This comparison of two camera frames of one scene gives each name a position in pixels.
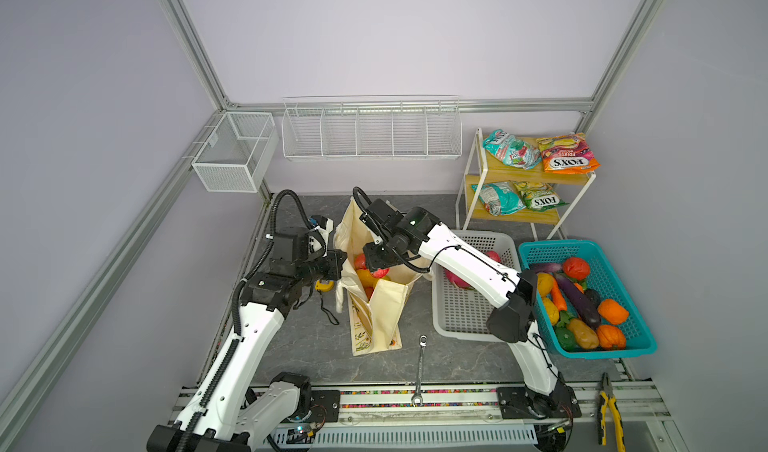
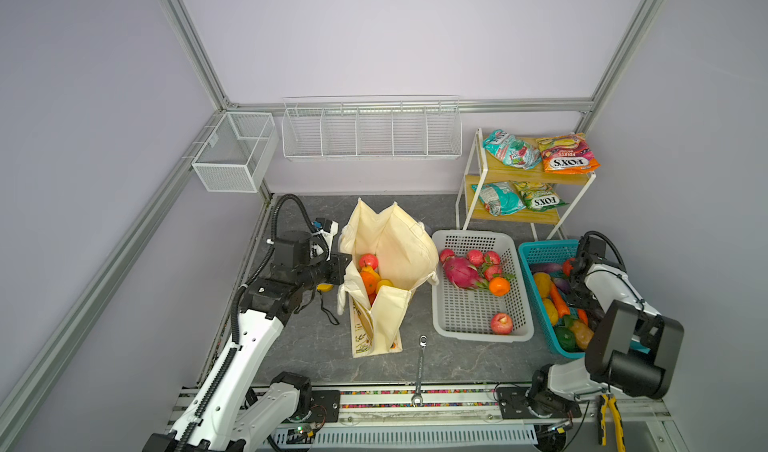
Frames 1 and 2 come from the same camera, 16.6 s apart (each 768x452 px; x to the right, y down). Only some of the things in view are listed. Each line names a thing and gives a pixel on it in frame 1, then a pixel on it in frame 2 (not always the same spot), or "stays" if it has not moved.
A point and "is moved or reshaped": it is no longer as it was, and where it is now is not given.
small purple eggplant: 545,267 stays
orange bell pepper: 613,312 is moved or reshaped
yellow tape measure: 325,286 stays
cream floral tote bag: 376,323 stays
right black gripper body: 381,256 -> 578,297
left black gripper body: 317,267 stays
